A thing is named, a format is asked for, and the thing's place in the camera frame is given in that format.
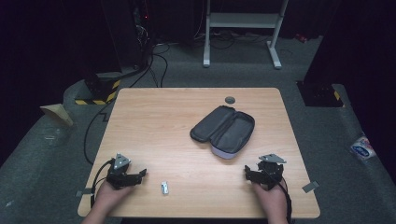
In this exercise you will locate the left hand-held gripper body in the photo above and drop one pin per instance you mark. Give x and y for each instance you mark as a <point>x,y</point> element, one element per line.
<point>118,175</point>

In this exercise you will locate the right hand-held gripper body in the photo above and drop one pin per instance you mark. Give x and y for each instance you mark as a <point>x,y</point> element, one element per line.
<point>270,174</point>

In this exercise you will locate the person's left hand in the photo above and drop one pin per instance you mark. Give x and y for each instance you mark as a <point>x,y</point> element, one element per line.
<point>109,196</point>

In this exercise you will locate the person's right hand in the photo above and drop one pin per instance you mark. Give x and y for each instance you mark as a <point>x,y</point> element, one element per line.
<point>272,200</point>

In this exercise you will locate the small silver flash drive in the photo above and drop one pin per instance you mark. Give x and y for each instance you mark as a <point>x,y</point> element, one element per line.
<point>165,188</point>

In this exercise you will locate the grey tape strip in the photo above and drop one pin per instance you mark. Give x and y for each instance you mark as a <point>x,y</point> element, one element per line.
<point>310,186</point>
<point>84,192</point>

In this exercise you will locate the open grey zip case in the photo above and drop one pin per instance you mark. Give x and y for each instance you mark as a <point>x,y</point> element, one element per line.
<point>224,132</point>

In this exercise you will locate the grey round table grommet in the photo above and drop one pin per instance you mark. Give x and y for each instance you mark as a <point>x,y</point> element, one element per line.
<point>230,100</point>

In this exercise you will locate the beige wedge block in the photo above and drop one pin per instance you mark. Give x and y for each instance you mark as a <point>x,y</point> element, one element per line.
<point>57,112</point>

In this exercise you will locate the black yellow striped base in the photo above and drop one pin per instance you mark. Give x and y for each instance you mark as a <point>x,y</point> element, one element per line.
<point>99,90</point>

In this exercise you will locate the black box with yellow stripe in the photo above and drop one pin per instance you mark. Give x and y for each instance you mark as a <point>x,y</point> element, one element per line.
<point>320,95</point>

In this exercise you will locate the white blue plastic packet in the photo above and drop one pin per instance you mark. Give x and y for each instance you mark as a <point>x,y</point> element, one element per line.
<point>362,148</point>

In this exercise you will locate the dark equipment tower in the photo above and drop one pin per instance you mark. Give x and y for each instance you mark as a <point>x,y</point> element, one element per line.
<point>127,34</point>

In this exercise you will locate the small red object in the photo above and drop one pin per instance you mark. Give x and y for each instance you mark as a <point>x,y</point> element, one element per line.
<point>301,38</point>

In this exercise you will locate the white metal stand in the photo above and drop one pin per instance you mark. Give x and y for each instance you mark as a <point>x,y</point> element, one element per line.
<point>243,20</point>

